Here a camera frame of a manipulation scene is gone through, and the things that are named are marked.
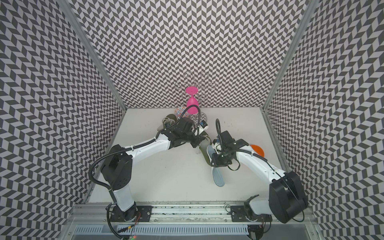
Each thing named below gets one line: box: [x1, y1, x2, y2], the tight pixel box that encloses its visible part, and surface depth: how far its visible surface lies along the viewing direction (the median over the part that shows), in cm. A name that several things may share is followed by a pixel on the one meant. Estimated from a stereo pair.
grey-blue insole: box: [206, 145, 225, 187], surface depth 79 cm
